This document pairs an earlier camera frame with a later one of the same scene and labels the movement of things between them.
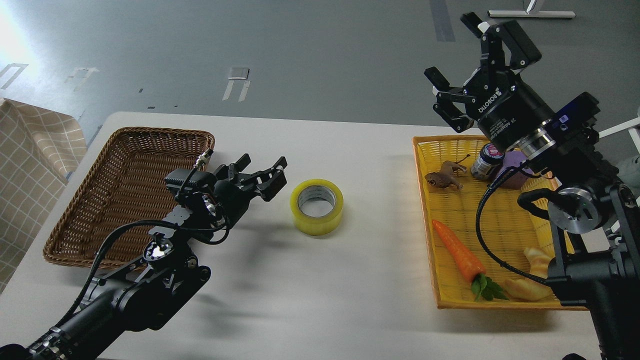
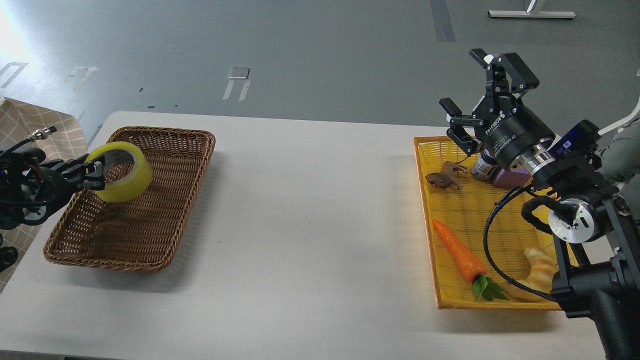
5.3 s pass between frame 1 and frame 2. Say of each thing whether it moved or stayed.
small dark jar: stayed
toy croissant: stayed
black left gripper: moved
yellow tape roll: moved
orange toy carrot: stayed
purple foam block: stayed
